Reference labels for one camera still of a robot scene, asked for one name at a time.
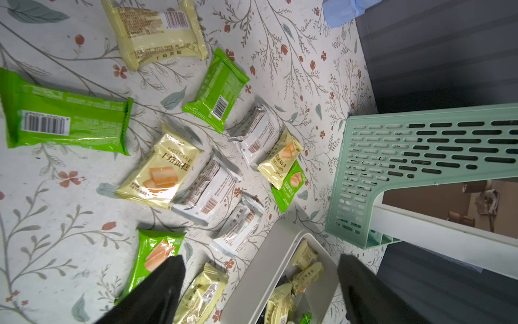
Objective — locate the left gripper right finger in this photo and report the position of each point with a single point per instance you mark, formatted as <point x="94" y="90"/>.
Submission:
<point x="367" y="299"/>

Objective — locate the green cookie packet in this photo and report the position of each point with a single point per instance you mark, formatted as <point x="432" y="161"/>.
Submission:
<point x="38" y="115"/>
<point x="294" y="181"/>
<point x="154" y="248"/>
<point x="218" y="92"/>

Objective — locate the white cookie packet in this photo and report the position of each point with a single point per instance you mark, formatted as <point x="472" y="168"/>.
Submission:
<point x="206" y="194"/>
<point x="256" y="137"/>
<point x="239" y="226"/>

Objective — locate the white storage box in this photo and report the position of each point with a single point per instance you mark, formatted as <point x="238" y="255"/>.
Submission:
<point x="269" y="265"/>

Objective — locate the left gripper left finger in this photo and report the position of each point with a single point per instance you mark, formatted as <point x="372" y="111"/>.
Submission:
<point x="155" y="300"/>

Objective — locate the mint green file organizer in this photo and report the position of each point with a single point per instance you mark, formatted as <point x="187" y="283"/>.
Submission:
<point x="404" y="150"/>

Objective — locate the yellow cookie packet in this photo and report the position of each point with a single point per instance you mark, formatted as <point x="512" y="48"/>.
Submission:
<point x="277" y="165"/>
<point x="146" y="36"/>
<point x="202" y="296"/>
<point x="159" y="177"/>

